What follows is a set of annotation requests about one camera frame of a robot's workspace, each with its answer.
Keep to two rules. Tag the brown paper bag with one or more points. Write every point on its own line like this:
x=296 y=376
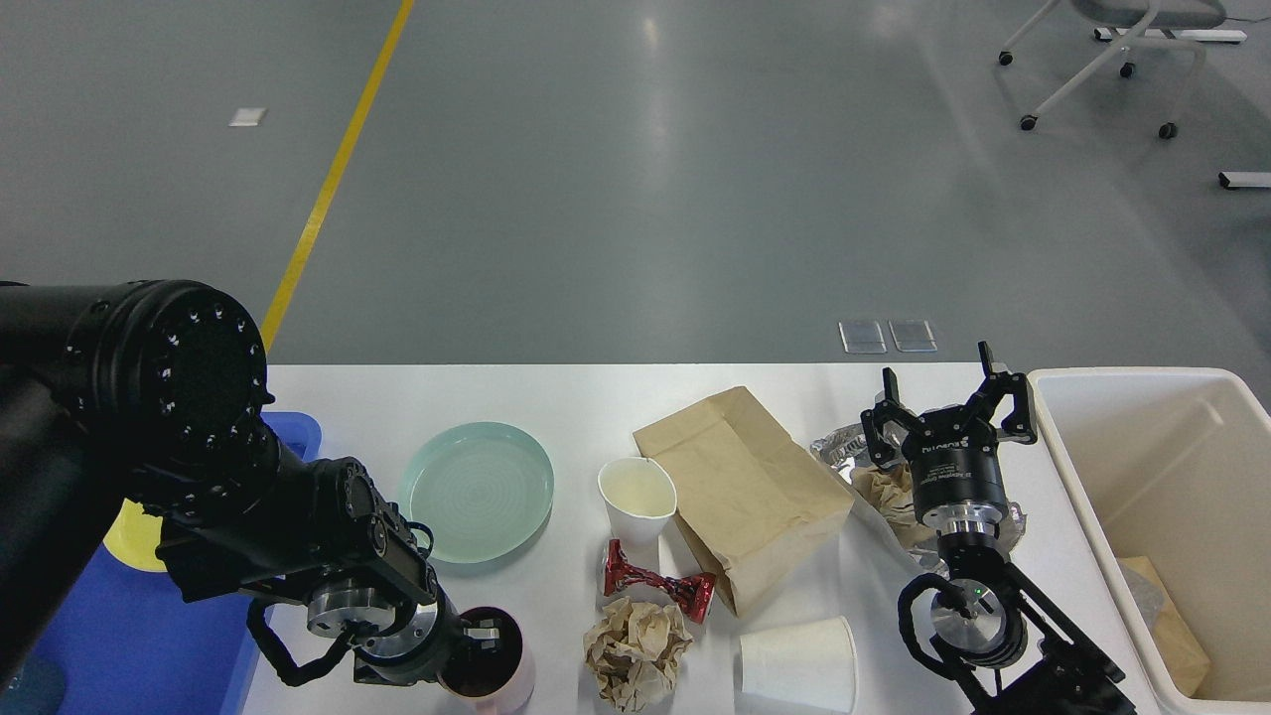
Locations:
x=752 y=503

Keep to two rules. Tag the red foil candy wrapper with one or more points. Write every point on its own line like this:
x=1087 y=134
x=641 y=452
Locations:
x=694 y=595

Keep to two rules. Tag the left floor socket plate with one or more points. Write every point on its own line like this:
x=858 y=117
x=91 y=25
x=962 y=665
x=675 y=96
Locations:
x=862 y=337

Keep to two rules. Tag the white table leg base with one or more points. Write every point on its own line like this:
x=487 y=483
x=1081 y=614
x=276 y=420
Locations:
x=1203 y=36

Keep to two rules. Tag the lying white paper cup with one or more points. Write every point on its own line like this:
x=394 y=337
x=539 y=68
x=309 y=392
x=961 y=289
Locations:
x=814 y=664

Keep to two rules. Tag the pink mug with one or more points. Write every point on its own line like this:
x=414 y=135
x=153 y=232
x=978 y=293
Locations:
x=513 y=695

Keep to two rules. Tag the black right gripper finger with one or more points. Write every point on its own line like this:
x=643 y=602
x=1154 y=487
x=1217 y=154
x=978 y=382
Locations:
x=1001 y=410
x=888 y=411

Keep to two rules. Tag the brown paper in bin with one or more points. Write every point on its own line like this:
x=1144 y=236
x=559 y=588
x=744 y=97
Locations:
x=1182 y=654

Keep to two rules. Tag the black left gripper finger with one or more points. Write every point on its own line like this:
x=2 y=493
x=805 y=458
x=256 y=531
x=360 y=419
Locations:
x=469 y=683
x=500 y=656

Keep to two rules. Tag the white furniture foot right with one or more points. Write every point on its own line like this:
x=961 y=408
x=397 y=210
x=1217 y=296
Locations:
x=1243 y=180

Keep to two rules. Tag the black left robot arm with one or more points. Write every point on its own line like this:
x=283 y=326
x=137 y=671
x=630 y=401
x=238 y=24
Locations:
x=153 y=392

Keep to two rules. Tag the dark teal mug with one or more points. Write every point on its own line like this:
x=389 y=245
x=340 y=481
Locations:
x=38 y=688

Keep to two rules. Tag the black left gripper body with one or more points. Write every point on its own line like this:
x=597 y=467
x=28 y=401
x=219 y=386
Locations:
x=406 y=654

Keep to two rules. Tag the floor socket plate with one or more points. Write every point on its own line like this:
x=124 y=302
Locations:
x=913 y=336
x=862 y=337

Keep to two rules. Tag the blue plastic tray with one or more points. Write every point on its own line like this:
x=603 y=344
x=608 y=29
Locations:
x=127 y=641

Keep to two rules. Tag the crumpled brown paper napkin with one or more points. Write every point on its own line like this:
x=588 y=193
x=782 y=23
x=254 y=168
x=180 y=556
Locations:
x=891 y=494

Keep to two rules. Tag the white plastic bin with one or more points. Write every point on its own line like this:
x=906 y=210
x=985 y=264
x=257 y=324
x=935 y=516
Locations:
x=1172 y=464

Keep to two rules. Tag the yellow plate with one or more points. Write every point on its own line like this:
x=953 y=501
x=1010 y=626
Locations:
x=133 y=537

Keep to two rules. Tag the mint green plate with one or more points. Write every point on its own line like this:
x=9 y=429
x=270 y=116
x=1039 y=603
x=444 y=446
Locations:
x=482 y=489

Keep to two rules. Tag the crumpled brown paper ball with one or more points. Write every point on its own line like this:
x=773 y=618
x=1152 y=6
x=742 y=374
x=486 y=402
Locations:
x=635 y=653

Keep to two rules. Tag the crumpled aluminium foil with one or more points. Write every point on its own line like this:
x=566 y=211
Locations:
x=844 y=449

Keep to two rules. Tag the upright white paper cup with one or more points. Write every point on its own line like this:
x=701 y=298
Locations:
x=640 y=497

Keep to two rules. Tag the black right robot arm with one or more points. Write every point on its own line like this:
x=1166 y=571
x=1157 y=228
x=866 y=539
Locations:
x=984 y=625

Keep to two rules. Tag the white floor marker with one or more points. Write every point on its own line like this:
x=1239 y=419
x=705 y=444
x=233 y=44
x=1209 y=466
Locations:
x=246 y=117

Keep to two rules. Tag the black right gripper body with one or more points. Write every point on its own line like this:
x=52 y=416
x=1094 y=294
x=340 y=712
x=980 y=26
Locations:
x=958 y=482

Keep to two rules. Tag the right floor socket plate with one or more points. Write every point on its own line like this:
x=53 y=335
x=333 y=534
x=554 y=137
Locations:
x=913 y=336

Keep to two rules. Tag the white office chair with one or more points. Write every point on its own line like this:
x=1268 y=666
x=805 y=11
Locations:
x=1138 y=16

